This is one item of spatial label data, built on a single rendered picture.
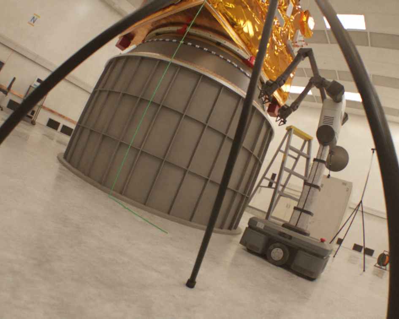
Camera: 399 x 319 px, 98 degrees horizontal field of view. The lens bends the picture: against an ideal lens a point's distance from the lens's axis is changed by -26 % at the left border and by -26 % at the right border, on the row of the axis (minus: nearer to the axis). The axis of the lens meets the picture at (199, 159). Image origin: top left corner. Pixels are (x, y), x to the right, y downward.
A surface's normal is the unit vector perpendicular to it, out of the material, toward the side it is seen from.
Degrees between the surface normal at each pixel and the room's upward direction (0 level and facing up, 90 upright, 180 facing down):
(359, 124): 90
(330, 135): 90
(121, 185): 90
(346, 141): 90
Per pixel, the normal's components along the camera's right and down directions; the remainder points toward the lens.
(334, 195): -0.59, -0.32
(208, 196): 0.52, 0.12
